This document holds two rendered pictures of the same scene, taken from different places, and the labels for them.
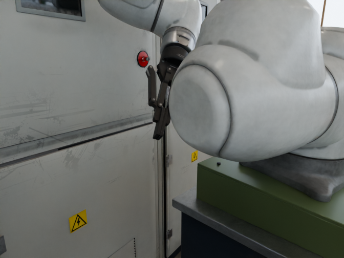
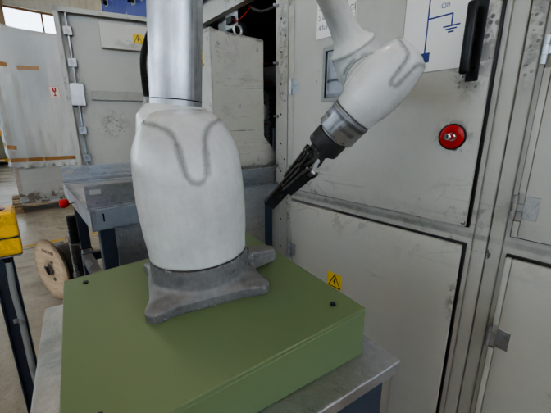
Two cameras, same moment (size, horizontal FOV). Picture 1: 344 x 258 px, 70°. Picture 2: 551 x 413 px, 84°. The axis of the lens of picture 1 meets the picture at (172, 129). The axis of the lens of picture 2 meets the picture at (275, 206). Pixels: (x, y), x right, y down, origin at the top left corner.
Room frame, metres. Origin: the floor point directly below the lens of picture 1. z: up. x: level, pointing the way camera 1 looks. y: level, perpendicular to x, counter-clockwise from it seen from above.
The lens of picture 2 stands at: (0.71, -0.70, 1.07)
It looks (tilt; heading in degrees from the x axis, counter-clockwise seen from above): 14 degrees down; 103
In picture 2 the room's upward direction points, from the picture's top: straight up
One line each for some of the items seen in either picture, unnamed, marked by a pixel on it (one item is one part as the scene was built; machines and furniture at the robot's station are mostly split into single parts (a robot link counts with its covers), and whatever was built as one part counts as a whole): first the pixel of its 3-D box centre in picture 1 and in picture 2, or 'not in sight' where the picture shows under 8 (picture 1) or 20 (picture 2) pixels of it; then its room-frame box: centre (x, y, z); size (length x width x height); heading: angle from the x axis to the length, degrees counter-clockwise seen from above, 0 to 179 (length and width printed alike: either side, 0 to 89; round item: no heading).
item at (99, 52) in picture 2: not in sight; (140, 99); (-0.33, 0.73, 1.21); 0.63 x 0.07 x 0.74; 37
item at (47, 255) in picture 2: not in sight; (66, 264); (-1.06, 0.79, 0.20); 0.40 x 0.22 x 0.40; 164
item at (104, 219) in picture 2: not in sight; (169, 189); (-0.01, 0.42, 0.82); 0.68 x 0.62 x 0.06; 53
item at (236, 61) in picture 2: not in sight; (236, 109); (0.19, 0.70, 1.15); 0.51 x 0.50 x 0.48; 53
